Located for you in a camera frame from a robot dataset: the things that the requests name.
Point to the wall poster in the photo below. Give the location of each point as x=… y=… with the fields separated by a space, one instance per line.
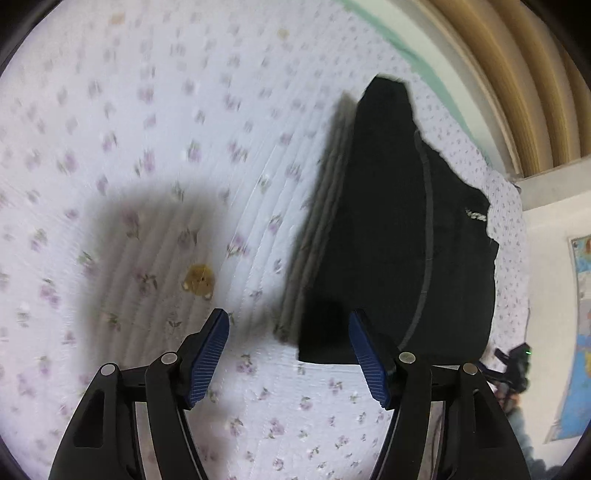
x=579 y=369

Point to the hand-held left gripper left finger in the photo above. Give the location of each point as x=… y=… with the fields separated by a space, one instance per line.
x=207 y=364

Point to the black hoodie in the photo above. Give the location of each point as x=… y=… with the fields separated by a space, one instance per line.
x=392 y=230

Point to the floral bed sheet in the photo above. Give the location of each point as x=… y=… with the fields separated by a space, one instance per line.
x=138 y=138

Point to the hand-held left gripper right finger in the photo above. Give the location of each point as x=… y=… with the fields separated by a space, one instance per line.
x=369 y=360

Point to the wooden headboard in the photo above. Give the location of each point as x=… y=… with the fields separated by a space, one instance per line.
x=531 y=92

